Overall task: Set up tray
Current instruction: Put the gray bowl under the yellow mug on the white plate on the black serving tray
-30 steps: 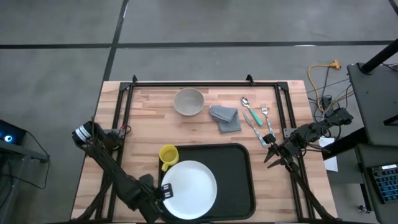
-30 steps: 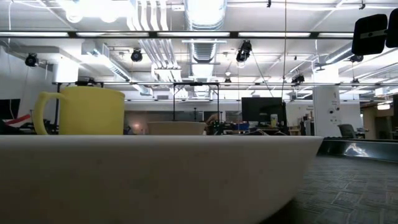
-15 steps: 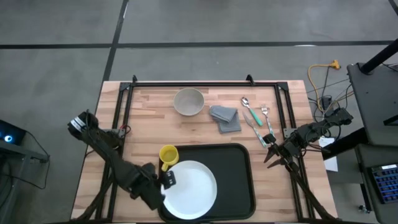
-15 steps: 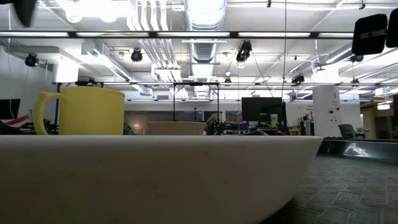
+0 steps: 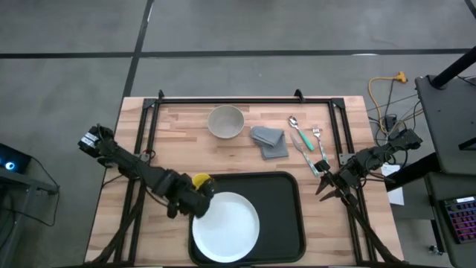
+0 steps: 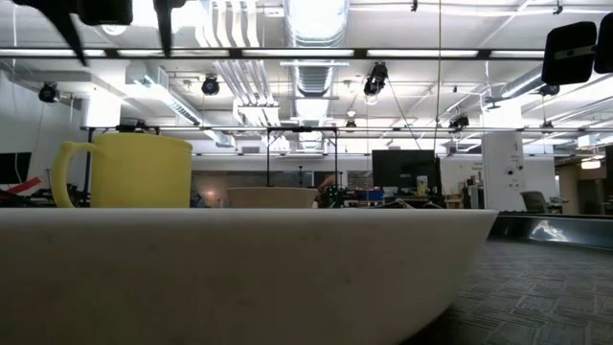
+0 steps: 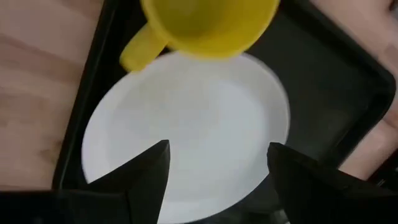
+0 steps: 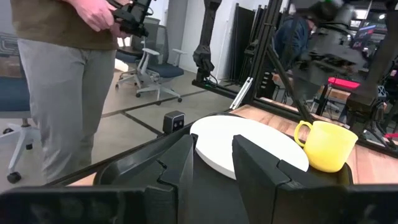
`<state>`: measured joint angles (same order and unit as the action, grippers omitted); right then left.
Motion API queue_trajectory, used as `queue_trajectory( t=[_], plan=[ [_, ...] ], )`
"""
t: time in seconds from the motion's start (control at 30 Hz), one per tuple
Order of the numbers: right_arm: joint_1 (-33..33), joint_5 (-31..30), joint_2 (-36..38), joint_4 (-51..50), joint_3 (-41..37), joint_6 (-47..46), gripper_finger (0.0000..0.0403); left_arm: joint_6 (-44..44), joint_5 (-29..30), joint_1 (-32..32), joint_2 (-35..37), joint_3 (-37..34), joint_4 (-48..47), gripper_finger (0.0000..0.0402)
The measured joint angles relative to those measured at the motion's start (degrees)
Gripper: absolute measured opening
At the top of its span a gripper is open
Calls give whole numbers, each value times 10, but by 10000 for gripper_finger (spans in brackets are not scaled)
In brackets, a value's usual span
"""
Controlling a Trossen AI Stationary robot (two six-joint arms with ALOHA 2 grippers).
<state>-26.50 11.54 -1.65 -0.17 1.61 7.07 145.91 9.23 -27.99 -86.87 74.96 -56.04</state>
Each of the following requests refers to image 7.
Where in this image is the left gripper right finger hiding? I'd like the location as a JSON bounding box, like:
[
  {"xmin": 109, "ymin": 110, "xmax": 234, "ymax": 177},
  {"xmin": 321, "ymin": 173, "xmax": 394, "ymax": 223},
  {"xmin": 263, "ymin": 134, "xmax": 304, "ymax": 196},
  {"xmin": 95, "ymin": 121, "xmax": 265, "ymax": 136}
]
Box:
[{"xmin": 266, "ymin": 142, "xmax": 368, "ymax": 224}]

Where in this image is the black aluminium table frame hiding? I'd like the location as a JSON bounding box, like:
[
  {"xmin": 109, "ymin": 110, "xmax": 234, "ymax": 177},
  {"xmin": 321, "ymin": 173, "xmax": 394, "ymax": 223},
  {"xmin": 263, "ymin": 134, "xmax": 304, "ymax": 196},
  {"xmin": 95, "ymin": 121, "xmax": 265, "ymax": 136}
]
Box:
[{"xmin": 368, "ymin": 149, "xmax": 398, "ymax": 190}]

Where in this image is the yellow plastic cup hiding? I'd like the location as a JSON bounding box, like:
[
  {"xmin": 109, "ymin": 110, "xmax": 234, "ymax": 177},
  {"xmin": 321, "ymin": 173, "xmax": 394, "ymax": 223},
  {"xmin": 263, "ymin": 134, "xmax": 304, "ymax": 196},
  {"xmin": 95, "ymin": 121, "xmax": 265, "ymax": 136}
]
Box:
[{"xmin": 119, "ymin": 0, "xmax": 280, "ymax": 73}]

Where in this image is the white round plate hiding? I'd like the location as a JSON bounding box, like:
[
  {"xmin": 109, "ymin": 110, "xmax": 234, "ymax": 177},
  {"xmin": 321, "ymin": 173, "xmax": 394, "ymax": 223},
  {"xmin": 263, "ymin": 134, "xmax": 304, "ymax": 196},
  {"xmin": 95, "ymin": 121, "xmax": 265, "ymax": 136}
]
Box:
[{"xmin": 81, "ymin": 51, "xmax": 292, "ymax": 224}]

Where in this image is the black plastic tray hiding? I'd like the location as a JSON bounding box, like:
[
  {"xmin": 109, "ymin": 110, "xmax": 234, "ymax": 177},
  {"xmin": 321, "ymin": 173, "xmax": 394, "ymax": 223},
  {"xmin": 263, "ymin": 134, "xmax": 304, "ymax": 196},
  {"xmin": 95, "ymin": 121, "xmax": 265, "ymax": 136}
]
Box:
[{"xmin": 51, "ymin": 0, "xmax": 397, "ymax": 224}]

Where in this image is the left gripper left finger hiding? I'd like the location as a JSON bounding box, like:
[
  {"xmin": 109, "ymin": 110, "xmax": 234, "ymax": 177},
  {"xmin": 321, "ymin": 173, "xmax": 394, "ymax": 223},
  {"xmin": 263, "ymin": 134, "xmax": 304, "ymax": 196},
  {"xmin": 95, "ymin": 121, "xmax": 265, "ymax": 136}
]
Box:
[{"xmin": 88, "ymin": 139, "xmax": 171, "ymax": 224}]

